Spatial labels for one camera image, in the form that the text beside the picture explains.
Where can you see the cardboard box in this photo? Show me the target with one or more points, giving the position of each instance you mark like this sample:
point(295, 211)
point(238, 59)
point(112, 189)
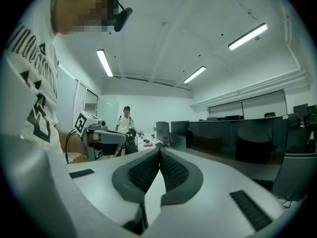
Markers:
point(75, 157)

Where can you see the person in white t-shirt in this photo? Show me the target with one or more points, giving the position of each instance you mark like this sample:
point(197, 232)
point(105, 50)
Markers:
point(29, 58)

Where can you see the dark grey monitor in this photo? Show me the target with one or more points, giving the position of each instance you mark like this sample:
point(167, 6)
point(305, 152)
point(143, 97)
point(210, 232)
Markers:
point(297, 175)

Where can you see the large curved black monitor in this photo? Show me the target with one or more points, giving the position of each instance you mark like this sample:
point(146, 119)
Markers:
point(235, 140)

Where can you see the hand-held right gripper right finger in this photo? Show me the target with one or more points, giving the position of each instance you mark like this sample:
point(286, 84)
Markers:
point(210, 195)

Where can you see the long ceiling light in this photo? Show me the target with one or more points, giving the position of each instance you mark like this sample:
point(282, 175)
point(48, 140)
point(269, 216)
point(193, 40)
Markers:
point(195, 74)
point(104, 63)
point(247, 36)

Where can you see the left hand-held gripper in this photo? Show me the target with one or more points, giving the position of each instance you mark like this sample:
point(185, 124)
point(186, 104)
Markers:
point(80, 123)

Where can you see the black head-worn camera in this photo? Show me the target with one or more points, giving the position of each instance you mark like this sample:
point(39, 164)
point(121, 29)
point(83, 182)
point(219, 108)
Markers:
point(123, 18)

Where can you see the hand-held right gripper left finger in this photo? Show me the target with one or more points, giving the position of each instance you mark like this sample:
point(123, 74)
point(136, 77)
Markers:
point(99, 182)

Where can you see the grey roller blind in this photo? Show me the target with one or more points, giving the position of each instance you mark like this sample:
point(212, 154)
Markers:
point(263, 105)
point(225, 110)

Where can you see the person's head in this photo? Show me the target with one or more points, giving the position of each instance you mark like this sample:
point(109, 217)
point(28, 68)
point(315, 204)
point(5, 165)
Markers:
point(81, 6)

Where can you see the white cylindrical container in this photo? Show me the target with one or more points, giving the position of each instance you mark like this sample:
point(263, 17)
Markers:
point(155, 134)

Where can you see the pink plastic object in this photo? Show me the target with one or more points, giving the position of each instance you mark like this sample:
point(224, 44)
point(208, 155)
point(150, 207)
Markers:
point(148, 145)

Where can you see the person's left hand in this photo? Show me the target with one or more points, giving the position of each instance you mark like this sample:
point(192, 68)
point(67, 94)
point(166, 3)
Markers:
point(94, 137)

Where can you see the white window blind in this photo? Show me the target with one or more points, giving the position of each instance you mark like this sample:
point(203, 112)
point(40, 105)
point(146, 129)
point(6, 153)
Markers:
point(80, 103)
point(65, 100)

